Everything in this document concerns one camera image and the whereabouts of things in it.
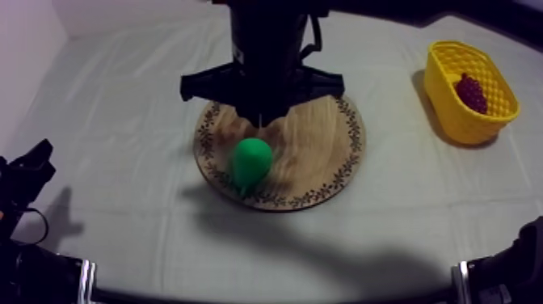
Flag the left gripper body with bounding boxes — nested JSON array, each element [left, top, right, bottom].
[[0, 138, 57, 244]]

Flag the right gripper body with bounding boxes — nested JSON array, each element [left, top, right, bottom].
[[179, 59, 346, 129]]

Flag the round wooden board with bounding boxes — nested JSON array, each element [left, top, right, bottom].
[[193, 95, 367, 213]]

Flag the green toy pear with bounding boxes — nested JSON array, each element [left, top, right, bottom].
[[230, 137, 274, 197]]

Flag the yellow plastic basket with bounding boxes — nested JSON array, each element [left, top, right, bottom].
[[423, 40, 521, 146]]

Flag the silver metal bar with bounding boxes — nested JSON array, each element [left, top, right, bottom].
[[78, 259, 97, 304], [451, 260, 471, 304]]

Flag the purple toy grapes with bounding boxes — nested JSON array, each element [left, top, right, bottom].
[[454, 72, 489, 116]]

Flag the black cable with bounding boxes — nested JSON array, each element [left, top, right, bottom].
[[15, 207, 50, 247], [298, 14, 323, 61]]

